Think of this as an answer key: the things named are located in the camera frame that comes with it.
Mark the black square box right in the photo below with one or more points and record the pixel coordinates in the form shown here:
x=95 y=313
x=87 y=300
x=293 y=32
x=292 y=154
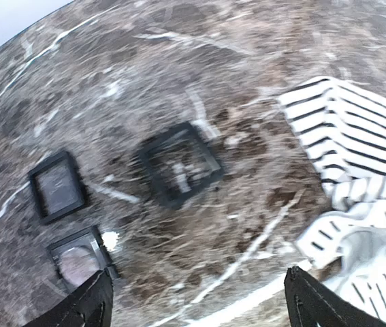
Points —
x=179 y=164

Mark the black square box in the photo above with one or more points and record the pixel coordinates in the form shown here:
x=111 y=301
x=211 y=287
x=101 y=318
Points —
x=179 y=164
x=89 y=238
x=57 y=188

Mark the black square box rear left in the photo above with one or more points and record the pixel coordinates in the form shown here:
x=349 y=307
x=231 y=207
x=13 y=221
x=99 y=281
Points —
x=57 y=188

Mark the striped black white garment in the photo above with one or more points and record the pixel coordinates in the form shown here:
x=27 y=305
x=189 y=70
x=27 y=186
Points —
x=342 y=129

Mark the purple round brooch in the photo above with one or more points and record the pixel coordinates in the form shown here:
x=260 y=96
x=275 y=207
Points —
x=77 y=265

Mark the black square box front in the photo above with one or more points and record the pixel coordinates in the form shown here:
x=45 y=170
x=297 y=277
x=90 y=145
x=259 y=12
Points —
x=89 y=238

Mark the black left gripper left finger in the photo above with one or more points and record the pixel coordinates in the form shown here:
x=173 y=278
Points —
x=90 y=304

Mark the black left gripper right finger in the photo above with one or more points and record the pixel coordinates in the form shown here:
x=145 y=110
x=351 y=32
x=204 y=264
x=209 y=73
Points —
x=310 y=303

